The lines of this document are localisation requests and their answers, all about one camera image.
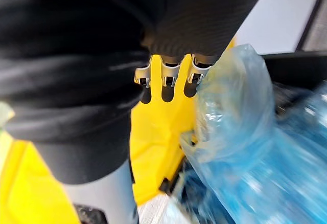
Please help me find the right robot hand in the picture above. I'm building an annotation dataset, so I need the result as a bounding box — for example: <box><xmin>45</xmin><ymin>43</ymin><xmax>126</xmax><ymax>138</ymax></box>
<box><xmin>0</xmin><ymin>0</ymin><xmax>273</xmax><ymax>224</ymax></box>

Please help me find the blue plastic trash bag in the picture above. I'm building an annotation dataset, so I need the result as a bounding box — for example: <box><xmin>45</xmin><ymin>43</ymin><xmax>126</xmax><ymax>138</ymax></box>
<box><xmin>161</xmin><ymin>43</ymin><xmax>327</xmax><ymax>224</ymax></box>

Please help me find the yellow plastic trash bin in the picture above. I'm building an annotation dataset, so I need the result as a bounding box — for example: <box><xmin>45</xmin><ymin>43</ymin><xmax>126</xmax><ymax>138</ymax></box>
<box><xmin>0</xmin><ymin>36</ymin><xmax>237</xmax><ymax>224</ymax></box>

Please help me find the pale green scrap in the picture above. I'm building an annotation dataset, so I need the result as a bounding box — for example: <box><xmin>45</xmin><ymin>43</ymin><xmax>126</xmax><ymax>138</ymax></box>
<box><xmin>0</xmin><ymin>101</ymin><xmax>15</xmax><ymax>134</ymax></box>

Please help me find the dark framed grey panel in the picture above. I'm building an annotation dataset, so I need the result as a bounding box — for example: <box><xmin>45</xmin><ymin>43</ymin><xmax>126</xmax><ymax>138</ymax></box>
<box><xmin>295</xmin><ymin>0</ymin><xmax>327</xmax><ymax>53</ymax></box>

